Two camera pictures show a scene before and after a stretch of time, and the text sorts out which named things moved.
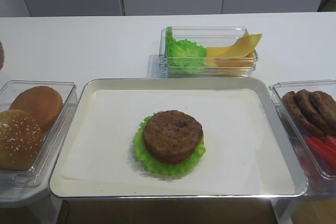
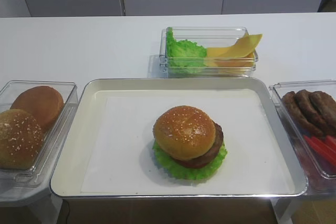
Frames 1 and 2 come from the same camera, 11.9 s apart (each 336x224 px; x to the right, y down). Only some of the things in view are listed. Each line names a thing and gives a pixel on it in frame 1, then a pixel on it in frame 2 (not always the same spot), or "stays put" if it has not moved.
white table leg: [283, 208] stays put
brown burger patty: [171, 135] to [213, 153]
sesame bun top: [1, 55] to [184, 132]
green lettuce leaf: [150, 163] to [173, 167]
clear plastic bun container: [34, 117] stays put
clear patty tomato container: [307, 110] stays put
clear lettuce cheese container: [202, 52] stays put
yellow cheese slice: [243, 48] stays put
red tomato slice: [324, 147] stays put
